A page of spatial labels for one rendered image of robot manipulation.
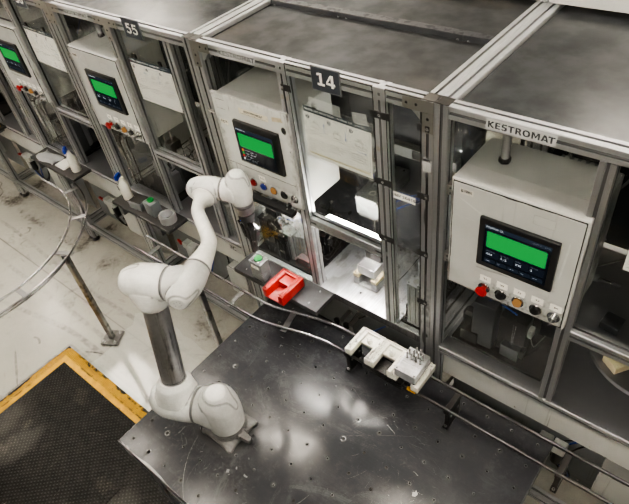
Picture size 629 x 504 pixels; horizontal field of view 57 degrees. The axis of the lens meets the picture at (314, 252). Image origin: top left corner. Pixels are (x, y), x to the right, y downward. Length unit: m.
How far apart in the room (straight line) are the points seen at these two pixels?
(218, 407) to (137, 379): 1.51
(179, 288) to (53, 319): 2.50
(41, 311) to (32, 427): 0.99
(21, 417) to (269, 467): 1.96
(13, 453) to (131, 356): 0.84
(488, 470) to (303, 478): 0.72
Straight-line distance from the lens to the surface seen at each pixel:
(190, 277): 2.09
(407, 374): 2.37
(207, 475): 2.56
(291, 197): 2.42
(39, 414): 3.98
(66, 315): 4.46
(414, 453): 2.48
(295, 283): 2.69
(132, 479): 3.47
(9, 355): 4.44
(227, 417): 2.44
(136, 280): 2.16
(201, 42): 2.37
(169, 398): 2.48
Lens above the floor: 2.89
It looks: 43 degrees down
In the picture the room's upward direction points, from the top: 10 degrees counter-clockwise
